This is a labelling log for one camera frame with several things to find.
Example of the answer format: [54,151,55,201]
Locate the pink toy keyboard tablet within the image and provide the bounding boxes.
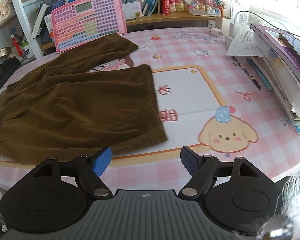
[51,0,127,53]

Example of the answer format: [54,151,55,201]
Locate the white charger plug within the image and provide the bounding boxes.
[229,22,241,38]

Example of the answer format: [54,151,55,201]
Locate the teal pen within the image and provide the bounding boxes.
[246,57,273,92]

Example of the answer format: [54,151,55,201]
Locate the white leaning book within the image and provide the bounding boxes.
[31,4,50,39]

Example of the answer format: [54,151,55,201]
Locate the brass bowl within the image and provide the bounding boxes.
[0,46,12,58]

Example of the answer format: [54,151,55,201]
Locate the stack of notebooks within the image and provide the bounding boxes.
[250,24,300,134]

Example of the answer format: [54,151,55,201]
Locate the orange white box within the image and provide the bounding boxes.
[44,14,54,43]

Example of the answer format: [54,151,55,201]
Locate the brown corduroy pants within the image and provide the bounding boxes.
[0,34,167,165]

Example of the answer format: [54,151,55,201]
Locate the dark patterned pen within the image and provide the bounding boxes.
[232,56,262,90]

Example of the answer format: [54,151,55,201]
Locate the white paper sheet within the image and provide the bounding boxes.
[225,25,267,57]

